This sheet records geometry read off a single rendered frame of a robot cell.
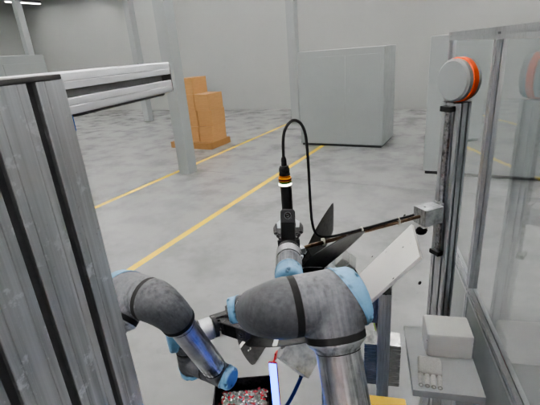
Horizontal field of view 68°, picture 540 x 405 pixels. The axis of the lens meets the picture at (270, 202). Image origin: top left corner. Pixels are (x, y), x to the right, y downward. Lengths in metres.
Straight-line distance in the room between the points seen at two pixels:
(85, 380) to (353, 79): 8.21
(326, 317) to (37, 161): 0.55
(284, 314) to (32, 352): 0.46
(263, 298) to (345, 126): 7.98
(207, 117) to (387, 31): 6.55
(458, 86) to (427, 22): 11.69
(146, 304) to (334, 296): 0.52
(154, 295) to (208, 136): 8.51
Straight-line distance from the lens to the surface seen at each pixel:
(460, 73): 1.63
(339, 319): 0.75
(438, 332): 1.75
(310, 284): 0.75
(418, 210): 1.71
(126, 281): 1.14
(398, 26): 13.44
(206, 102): 9.33
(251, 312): 0.76
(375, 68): 8.33
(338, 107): 8.62
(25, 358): 0.37
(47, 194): 0.36
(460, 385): 1.72
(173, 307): 1.08
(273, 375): 1.27
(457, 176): 1.73
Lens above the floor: 2.03
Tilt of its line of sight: 21 degrees down
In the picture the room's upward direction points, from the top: 5 degrees counter-clockwise
